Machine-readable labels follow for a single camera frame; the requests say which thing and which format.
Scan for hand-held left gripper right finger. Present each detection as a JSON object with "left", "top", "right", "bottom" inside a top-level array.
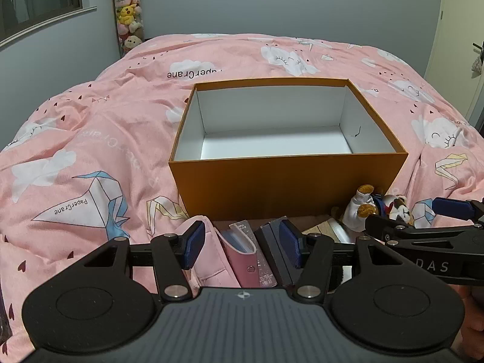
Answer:
[{"left": 279, "top": 219, "right": 403, "bottom": 299}]

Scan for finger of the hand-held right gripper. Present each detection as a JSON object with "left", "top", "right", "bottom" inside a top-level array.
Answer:
[
  {"left": 431, "top": 197, "right": 484, "bottom": 227},
  {"left": 365, "top": 215, "right": 414, "bottom": 240}
]

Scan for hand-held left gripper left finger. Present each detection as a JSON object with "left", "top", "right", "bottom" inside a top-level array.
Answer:
[{"left": 81, "top": 221, "right": 207, "bottom": 299}]

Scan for dark grey boxes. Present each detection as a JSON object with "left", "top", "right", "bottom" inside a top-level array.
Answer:
[{"left": 255, "top": 217, "right": 303, "bottom": 287}]

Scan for calico cat plush toy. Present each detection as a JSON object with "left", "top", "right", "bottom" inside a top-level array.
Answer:
[{"left": 342, "top": 185, "right": 413, "bottom": 231}]

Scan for maroon small box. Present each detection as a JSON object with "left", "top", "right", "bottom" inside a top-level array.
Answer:
[{"left": 247, "top": 221, "right": 277, "bottom": 288}]

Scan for pink wallet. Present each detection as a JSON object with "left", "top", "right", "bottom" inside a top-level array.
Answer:
[{"left": 219, "top": 222, "right": 260, "bottom": 289}]

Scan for orange cardboard box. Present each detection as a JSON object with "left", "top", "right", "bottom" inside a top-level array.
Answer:
[{"left": 168, "top": 77, "right": 410, "bottom": 222}]

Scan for beige carton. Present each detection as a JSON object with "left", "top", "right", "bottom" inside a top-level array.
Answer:
[{"left": 302, "top": 215, "right": 358, "bottom": 244}]

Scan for pink printed blanket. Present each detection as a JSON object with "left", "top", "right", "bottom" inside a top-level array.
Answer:
[{"left": 0, "top": 33, "right": 484, "bottom": 348}]

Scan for white door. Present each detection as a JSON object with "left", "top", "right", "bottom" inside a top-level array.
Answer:
[{"left": 423, "top": 0, "right": 484, "bottom": 122}]

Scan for black phone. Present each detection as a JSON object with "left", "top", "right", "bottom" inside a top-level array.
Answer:
[{"left": 0, "top": 287, "right": 14, "bottom": 346}]

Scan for column of plush toys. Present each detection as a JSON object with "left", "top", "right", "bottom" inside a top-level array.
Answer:
[{"left": 107, "top": 0, "right": 146, "bottom": 59}]

